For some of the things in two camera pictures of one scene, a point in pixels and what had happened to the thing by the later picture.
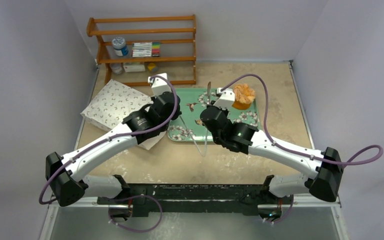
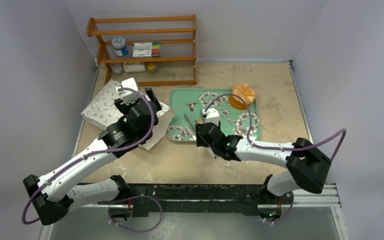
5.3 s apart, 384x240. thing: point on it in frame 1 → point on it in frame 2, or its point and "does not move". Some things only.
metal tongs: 203,154 → 189,122
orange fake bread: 243,96 does not move
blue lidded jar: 119,45 does not move
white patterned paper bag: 114,104 does not move
